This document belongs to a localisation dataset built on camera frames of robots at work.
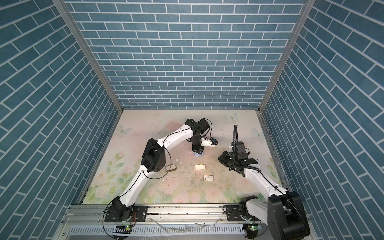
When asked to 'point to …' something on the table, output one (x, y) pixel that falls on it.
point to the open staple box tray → (199, 167)
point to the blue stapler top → (197, 154)
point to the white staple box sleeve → (208, 178)
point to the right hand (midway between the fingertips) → (217, 156)
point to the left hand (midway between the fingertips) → (200, 150)
